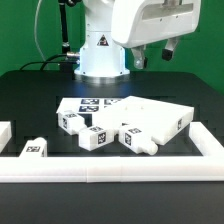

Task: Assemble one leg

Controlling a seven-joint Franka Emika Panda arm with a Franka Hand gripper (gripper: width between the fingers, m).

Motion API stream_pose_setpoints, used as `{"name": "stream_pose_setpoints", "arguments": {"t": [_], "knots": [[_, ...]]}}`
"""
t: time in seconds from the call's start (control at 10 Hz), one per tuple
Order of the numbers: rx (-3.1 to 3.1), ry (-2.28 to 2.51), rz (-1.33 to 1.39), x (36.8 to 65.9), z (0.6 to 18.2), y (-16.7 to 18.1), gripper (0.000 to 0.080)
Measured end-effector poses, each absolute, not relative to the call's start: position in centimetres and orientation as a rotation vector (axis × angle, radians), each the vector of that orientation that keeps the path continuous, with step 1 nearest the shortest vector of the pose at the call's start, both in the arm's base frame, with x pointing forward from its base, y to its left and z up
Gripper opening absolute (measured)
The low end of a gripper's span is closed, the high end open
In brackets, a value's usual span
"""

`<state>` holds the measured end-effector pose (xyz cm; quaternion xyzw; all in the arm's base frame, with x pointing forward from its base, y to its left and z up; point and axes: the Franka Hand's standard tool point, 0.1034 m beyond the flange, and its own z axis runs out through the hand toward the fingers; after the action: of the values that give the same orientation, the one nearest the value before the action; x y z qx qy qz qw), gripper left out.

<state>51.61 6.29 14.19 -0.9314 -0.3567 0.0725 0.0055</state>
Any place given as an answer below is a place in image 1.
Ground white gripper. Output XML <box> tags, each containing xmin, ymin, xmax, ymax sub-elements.
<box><xmin>111</xmin><ymin>0</ymin><xmax>201</xmax><ymax>69</ymax></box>

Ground white square table top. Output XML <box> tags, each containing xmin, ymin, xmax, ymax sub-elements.
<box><xmin>92</xmin><ymin>96</ymin><xmax>194</xmax><ymax>145</ymax></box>

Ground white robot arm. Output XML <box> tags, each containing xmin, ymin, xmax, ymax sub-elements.
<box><xmin>74</xmin><ymin>0</ymin><xmax>201</xmax><ymax>84</ymax></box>

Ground white sheet with markers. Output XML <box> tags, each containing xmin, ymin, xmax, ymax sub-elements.
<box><xmin>57</xmin><ymin>98</ymin><xmax>120</xmax><ymax>114</ymax></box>

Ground white U-shaped fence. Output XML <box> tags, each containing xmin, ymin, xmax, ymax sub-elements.
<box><xmin>0</xmin><ymin>122</ymin><xmax>224</xmax><ymax>183</ymax></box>

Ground black cables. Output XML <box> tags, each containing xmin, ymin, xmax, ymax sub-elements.
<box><xmin>19</xmin><ymin>53</ymin><xmax>81</xmax><ymax>71</ymax></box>

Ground white cable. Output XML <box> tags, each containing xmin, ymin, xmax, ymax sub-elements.
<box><xmin>33</xmin><ymin>0</ymin><xmax>48</xmax><ymax>62</ymax></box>

